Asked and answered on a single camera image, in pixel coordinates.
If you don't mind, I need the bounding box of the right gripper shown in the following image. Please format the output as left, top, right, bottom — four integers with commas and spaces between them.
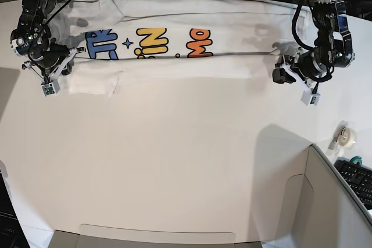
22, 43, 84, 82

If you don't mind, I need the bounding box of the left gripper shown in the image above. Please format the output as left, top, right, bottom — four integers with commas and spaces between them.
272, 51, 323, 93

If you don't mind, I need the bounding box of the white printed t-shirt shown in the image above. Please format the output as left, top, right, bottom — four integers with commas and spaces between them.
50, 0, 296, 95

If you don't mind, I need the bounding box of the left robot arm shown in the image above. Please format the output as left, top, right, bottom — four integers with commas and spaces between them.
272, 0, 355, 94

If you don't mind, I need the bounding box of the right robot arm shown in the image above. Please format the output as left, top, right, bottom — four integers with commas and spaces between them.
10, 0, 85, 85

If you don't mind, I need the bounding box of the grey flat panel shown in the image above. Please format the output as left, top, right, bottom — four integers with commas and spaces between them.
0, 67, 20, 118

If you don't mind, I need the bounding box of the clear tape dispenser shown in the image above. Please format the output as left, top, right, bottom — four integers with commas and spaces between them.
328, 120, 357, 157

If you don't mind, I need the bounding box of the green tape roll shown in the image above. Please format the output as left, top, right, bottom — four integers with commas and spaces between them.
349, 156, 363, 166

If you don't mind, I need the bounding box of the grey cardboard box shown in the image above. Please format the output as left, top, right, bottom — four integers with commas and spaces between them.
48, 145, 372, 248

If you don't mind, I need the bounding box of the black keyboard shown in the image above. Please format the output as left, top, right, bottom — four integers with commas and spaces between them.
334, 160, 372, 210

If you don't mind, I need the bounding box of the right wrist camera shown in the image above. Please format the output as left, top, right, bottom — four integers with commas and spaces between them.
41, 80, 60, 96

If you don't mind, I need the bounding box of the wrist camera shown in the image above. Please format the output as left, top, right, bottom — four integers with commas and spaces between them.
301, 91, 320, 106
41, 80, 60, 96

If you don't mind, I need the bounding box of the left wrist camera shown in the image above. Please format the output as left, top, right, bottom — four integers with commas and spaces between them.
301, 91, 320, 106

